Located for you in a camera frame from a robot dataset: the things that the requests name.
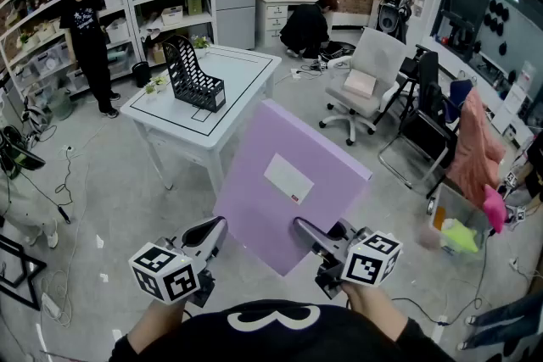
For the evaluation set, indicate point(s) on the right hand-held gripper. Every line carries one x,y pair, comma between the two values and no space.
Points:
369,263

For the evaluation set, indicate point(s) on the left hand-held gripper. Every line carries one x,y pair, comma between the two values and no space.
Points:
163,271

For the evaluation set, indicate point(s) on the purple file box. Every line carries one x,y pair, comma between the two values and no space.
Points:
259,191

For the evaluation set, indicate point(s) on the black mesh file rack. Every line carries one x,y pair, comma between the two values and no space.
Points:
191,80

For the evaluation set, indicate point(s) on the person's right forearm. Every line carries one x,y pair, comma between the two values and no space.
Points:
373,307

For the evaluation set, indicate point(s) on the person's left forearm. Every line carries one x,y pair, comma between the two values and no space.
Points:
155,324

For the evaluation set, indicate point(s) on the pale pink square pad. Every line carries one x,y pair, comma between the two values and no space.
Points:
359,84

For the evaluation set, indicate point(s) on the green cardboard box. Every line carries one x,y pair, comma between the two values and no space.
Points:
194,4

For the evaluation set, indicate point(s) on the person's black shirt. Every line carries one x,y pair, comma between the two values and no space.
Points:
297,339

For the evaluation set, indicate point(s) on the clear plastic bin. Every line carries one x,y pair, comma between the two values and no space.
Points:
456,203

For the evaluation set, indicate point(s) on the black folding chair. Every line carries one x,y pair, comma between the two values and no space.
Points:
428,127

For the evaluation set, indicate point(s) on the black power adapter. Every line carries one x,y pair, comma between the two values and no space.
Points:
64,215

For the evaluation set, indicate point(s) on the small potted green plant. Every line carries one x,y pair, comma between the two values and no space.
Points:
160,83
150,90

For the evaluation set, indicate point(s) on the white table with black lines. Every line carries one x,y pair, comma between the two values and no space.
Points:
237,76

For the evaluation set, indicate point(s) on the white power strip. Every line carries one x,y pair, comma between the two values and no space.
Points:
295,74
51,305

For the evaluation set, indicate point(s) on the salmon pink garment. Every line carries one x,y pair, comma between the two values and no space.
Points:
473,148

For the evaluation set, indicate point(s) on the magenta cloth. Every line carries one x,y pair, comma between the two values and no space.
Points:
495,207

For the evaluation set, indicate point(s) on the black tripod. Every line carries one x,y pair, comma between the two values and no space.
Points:
407,85

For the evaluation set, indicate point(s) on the white floor socket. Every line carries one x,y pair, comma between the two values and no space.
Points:
68,148

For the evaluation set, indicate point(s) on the black waste bin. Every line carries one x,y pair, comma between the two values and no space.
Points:
141,74

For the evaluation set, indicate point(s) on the white office chair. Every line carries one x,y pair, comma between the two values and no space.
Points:
375,55

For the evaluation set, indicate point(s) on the potted plant in white pot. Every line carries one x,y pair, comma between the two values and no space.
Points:
200,44

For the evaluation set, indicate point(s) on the blue chair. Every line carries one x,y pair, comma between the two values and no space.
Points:
460,91

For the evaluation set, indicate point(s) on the green bucket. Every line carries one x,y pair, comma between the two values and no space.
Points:
63,106

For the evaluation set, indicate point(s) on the white drawer cabinet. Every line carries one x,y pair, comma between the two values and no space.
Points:
271,19

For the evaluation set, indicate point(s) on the black star-shaped frame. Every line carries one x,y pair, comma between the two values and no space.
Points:
8,280

